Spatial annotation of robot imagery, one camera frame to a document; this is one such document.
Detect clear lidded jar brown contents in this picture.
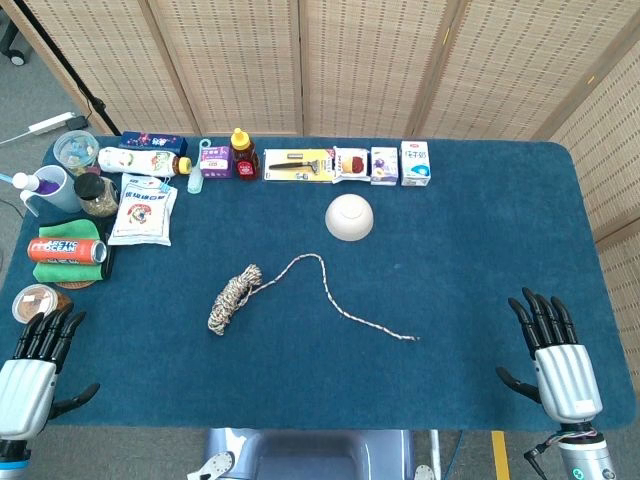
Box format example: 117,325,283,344
11,283,74,325

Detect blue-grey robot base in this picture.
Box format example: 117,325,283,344
187,427,441,480

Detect small purple white carton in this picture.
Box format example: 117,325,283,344
370,146,400,187

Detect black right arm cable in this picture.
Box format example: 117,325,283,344
523,442,551,480

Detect blue floor cable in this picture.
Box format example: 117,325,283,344
442,429,465,480

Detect orange Arctic Ocean can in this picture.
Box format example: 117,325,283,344
27,237,108,265

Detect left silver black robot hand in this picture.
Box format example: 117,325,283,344
0,305,101,441

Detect blue carpet table mat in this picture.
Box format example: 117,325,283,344
0,135,637,432

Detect white printed plastic bag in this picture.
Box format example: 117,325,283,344
107,172,179,247

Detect white snack packet red print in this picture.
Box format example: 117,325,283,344
332,145,372,184

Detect clear plastic cup with bits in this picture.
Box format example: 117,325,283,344
52,130,100,176

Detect small white bottle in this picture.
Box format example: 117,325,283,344
11,171,61,196

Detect bamboo folding screen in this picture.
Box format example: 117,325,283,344
0,0,640,396

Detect black tripod stand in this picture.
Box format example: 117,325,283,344
12,0,122,136

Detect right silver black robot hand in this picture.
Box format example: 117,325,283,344
495,287,604,426

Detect black chair caster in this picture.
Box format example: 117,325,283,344
0,9,31,66

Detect beige speckled braided rope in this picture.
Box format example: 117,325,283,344
207,253,420,343

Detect small purple box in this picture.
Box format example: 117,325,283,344
199,144,235,180

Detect grey mug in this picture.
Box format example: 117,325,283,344
19,164,82,217

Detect green folded cloth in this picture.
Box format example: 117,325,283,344
32,218,106,283

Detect black tray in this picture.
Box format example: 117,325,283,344
44,215,117,284

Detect glass jar black lid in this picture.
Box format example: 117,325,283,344
74,172,120,219

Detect dark blue toothpaste box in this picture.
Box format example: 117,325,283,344
120,130,189,157

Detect razor on yellow blister card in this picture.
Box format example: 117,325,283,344
263,147,337,184

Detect white power strip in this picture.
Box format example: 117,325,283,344
28,112,77,135

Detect bear-shaped honey bottle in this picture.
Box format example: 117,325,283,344
229,127,261,181

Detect small white bowl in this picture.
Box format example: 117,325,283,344
324,194,376,243

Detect white drink bottle yellow cap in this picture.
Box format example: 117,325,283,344
97,146,193,177

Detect white blue milk carton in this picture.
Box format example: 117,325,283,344
400,140,432,188

